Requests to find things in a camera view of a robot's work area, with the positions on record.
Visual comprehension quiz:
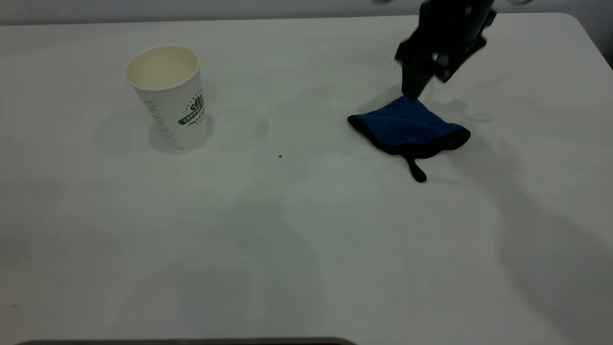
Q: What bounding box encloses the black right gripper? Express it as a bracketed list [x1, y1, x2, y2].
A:
[394, 0, 498, 102]

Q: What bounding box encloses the white paper coffee cup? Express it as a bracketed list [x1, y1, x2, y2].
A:
[125, 44, 209, 150]

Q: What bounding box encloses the blue cloth with black trim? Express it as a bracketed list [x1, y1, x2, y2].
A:
[347, 95, 471, 183]

